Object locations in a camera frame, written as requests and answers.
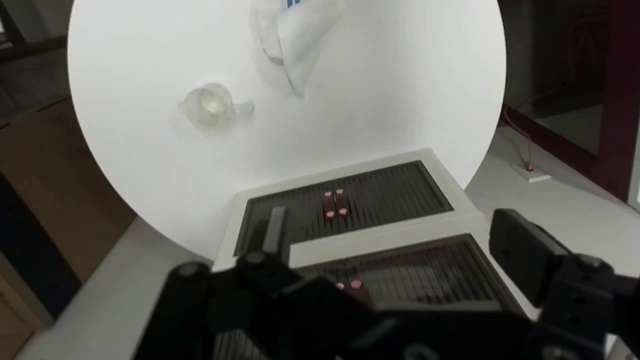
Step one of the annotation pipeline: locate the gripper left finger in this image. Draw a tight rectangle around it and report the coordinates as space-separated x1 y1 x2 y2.
134 206 351 360

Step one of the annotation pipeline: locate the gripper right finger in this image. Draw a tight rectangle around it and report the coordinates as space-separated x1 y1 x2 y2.
489 208 640 351

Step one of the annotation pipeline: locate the dark mesh cabinet door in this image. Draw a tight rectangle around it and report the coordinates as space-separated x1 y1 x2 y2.
233 189 337 258
331 160 456 237
350 234 523 307

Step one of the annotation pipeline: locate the white cabinet with mesh doors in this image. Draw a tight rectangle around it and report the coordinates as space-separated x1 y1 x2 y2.
212 147 543 360

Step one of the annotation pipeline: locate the dark red cabinet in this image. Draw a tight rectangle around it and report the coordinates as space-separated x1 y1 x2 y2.
497 0 640 205

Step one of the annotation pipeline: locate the white floor socket plate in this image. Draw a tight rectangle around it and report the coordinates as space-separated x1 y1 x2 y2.
512 162 553 184

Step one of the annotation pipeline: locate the brown cardboard box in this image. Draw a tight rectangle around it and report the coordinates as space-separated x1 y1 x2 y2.
0 96 139 287

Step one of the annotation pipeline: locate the clear plastic measuring cup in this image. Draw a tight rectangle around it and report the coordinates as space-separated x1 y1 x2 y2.
177 82 256 129

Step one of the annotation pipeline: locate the white cloth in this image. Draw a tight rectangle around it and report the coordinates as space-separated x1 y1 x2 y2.
247 0 347 98

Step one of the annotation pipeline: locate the brown cable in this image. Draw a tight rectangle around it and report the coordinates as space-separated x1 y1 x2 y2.
502 104 536 172

